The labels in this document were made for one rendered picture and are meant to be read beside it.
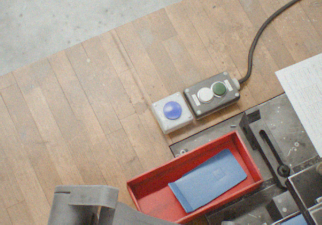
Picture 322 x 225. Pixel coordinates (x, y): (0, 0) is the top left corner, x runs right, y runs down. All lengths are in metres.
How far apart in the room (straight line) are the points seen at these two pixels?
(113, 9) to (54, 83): 1.11
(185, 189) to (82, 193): 0.47
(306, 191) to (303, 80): 0.39
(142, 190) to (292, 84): 0.40
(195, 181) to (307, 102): 0.31
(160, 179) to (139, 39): 0.32
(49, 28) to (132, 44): 1.06
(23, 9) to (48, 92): 1.13
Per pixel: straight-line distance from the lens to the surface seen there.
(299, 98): 1.56
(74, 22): 2.60
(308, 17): 1.65
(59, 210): 1.05
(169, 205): 1.46
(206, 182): 1.47
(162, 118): 1.48
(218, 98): 1.50
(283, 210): 1.40
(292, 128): 1.54
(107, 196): 1.00
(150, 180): 1.47
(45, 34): 2.59
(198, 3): 1.62
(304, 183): 1.26
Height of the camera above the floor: 2.33
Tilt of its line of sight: 70 degrees down
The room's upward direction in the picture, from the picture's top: 6 degrees clockwise
